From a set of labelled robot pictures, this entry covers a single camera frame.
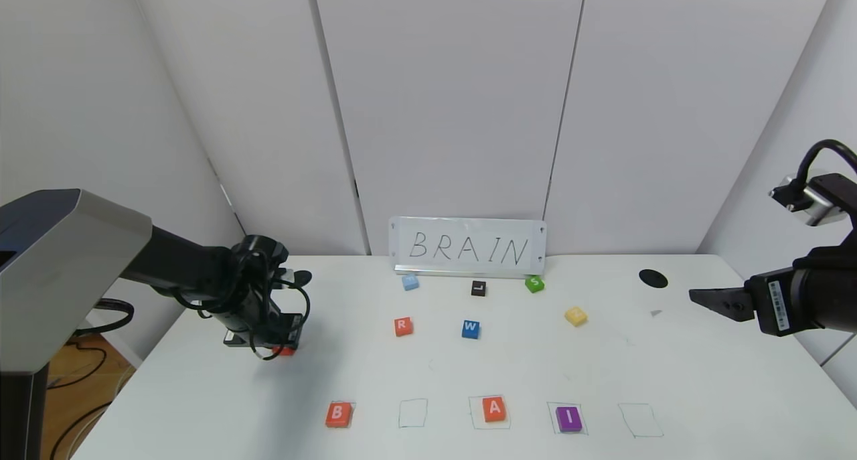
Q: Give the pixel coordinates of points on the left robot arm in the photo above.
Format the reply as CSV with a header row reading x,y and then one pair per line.
x,y
67,246

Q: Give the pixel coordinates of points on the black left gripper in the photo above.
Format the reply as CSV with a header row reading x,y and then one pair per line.
x,y
262,335

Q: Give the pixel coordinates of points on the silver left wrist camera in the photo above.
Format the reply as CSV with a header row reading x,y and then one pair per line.
x,y
238,338

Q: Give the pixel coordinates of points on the yellow letter block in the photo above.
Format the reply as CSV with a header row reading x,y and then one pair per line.
x,y
576,316

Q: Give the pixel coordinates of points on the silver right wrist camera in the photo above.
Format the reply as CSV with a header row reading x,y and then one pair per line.
x,y
817,202

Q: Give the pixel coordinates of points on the green block letter S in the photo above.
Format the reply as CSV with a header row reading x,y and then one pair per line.
x,y
534,284

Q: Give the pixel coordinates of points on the white sign reading BRAIN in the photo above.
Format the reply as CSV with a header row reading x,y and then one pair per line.
x,y
469,247

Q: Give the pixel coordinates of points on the orange block letter B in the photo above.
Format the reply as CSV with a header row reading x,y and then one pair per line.
x,y
339,414

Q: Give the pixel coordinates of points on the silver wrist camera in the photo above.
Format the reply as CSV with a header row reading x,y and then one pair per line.
x,y
238,338
817,202

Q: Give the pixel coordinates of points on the black block letter L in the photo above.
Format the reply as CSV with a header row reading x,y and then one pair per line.
x,y
478,288

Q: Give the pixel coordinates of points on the purple block letter I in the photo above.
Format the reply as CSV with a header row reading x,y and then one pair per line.
x,y
568,419

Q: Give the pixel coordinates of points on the orange block letter R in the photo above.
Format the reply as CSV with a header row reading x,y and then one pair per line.
x,y
403,326

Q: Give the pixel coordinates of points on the blue block letter W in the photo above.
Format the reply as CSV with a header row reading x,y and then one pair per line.
x,y
471,329

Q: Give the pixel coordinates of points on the light blue letter block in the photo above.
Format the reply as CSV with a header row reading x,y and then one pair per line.
x,y
410,282

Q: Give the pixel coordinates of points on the black round table grommet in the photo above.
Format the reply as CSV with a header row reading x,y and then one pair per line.
x,y
653,278
304,277

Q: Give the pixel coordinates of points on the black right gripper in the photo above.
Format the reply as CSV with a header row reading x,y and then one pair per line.
x,y
774,307

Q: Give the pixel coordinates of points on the orange block letter A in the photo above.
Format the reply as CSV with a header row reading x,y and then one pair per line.
x,y
494,408
284,351

